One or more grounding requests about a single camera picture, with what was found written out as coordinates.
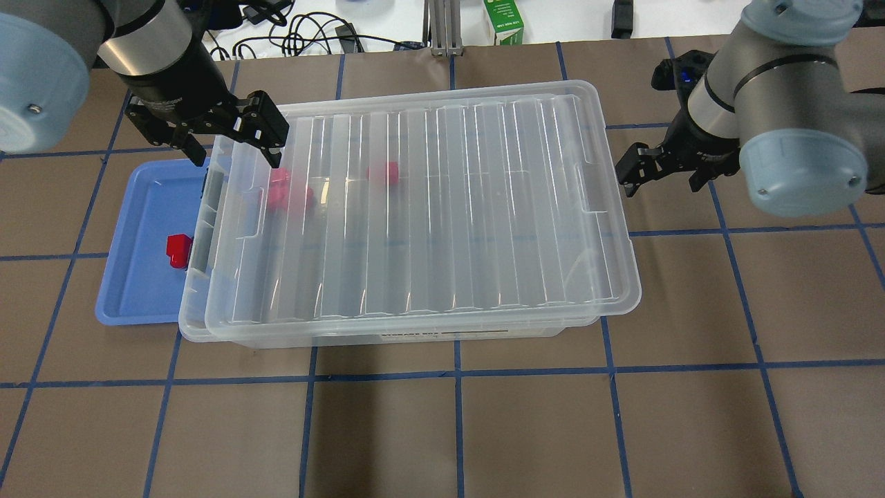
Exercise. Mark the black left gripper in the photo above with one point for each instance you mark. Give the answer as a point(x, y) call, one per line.
point(181, 84)

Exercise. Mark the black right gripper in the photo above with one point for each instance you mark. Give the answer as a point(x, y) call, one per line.
point(693, 140)

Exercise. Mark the clear plastic box lid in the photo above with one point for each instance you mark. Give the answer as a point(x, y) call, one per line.
point(422, 207)

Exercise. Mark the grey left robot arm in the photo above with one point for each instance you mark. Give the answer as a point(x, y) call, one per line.
point(48, 49)

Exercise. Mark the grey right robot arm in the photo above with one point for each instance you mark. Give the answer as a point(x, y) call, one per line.
point(771, 104)

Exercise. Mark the blue plastic tray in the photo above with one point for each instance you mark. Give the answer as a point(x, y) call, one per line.
point(139, 286)

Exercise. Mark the red block in cluster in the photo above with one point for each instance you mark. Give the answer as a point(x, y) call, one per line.
point(301, 201)

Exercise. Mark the clear plastic storage box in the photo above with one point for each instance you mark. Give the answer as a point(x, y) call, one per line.
point(387, 328)

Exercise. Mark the black power adapter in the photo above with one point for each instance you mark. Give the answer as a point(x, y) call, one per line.
point(274, 12)

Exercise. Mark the green white carton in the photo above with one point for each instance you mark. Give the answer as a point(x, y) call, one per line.
point(505, 22)

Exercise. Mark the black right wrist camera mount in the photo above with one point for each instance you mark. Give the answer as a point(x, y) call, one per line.
point(681, 74)

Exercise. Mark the aluminium frame post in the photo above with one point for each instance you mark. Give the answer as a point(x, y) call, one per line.
point(442, 28)

